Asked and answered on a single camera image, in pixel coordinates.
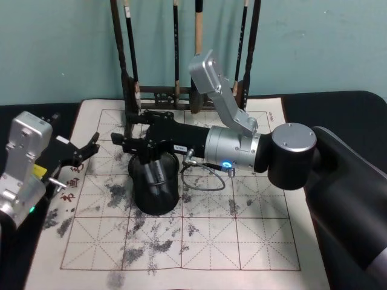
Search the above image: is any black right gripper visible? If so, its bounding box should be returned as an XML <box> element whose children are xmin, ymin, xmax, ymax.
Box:
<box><xmin>111</xmin><ymin>109</ymin><xmax>212</xmax><ymax>159</ymax></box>

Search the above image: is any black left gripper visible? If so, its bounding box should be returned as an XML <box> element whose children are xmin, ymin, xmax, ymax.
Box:
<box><xmin>34</xmin><ymin>131</ymin><xmax>101</xmax><ymax>182</ymax></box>

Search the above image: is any black round brush pot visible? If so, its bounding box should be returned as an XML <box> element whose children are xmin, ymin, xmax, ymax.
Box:
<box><xmin>128</xmin><ymin>150</ymin><xmax>181</xmax><ymax>216</ymax></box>

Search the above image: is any black brush with white tip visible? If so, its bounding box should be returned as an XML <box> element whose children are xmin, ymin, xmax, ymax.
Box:
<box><xmin>123</xmin><ymin>0</ymin><xmax>142</xmax><ymax>110</ymax></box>

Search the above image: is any thin black calligraphy brush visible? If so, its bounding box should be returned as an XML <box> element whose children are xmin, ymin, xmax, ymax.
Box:
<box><xmin>172</xmin><ymin>0</ymin><xmax>181</xmax><ymax>109</ymax></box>

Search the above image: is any gridded calligraphy felt mat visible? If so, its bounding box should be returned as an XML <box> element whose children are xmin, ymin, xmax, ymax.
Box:
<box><xmin>25</xmin><ymin>96</ymin><xmax>331</xmax><ymax>290</ymax></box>

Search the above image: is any dark wooden brush rack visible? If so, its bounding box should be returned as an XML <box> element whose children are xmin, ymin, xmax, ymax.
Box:
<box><xmin>109</xmin><ymin>0</ymin><xmax>262</xmax><ymax>140</ymax></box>

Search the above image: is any black table cloth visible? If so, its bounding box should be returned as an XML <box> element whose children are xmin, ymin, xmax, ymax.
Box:
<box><xmin>0</xmin><ymin>89</ymin><xmax>387</xmax><ymax>290</ymax></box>

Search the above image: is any thin dark wrist cable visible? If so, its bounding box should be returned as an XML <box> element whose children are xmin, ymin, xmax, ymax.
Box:
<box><xmin>180</xmin><ymin>149</ymin><xmax>237</xmax><ymax>192</ymax></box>

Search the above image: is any brown handled thick brush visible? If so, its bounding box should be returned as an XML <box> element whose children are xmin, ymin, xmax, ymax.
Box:
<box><xmin>189</xmin><ymin>0</ymin><xmax>207</xmax><ymax>115</ymax></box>

